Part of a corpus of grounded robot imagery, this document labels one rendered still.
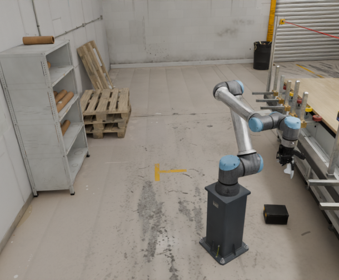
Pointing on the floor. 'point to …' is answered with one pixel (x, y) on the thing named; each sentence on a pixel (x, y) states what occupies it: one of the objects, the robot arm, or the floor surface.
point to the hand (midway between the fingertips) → (287, 172)
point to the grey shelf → (44, 112)
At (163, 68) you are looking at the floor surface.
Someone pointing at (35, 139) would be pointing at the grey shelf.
